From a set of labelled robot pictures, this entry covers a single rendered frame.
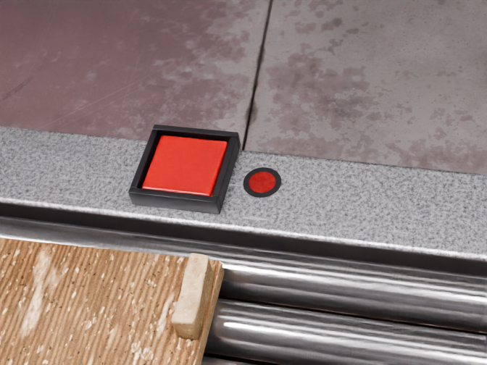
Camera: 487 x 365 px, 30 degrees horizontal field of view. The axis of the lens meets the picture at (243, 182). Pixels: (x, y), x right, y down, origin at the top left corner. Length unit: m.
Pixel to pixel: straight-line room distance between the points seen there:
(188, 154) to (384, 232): 0.18
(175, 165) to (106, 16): 1.66
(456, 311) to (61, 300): 0.29
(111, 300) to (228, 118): 1.41
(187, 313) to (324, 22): 1.68
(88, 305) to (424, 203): 0.27
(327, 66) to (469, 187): 1.43
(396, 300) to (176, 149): 0.23
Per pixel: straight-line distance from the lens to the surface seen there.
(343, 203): 0.73
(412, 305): 0.68
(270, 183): 0.75
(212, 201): 0.73
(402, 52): 2.18
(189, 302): 0.64
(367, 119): 2.03
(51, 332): 0.68
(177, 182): 0.75
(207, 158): 0.76
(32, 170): 0.81
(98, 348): 0.67
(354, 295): 0.69
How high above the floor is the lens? 1.50
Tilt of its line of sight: 51 degrees down
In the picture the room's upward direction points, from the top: 11 degrees counter-clockwise
